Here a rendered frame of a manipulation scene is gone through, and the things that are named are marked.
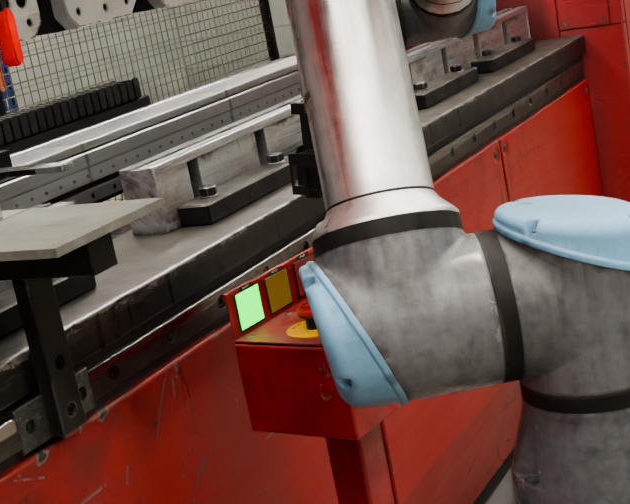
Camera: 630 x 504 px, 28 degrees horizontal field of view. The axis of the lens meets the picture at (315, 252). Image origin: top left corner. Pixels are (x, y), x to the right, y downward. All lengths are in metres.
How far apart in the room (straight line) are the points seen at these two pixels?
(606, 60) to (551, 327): 2.36
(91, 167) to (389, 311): 1.20
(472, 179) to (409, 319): 1.56
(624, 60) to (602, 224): 2.34
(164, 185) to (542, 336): 0.93
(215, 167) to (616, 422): 1.04
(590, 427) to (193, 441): 0.74
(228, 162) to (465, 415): 0.75
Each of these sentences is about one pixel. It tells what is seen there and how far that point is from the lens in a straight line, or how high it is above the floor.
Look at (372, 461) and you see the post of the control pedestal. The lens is 1.60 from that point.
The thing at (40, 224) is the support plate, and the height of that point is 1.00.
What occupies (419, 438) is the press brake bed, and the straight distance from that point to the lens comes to 2.18.
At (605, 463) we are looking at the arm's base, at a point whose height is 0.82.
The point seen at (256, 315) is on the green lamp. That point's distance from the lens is 1.55.
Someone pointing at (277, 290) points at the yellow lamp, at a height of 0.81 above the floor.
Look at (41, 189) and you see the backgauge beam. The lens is 1.95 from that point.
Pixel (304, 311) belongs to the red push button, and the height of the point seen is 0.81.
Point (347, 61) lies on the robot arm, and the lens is 0.95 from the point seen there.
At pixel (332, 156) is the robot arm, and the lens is 0.95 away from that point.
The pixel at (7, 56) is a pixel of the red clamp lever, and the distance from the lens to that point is 1.47.
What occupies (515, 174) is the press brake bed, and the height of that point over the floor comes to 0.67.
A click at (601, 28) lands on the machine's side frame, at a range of 3.24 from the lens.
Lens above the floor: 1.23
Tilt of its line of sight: 14 degrees down
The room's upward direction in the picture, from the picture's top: 11 degrees counter-clockwise
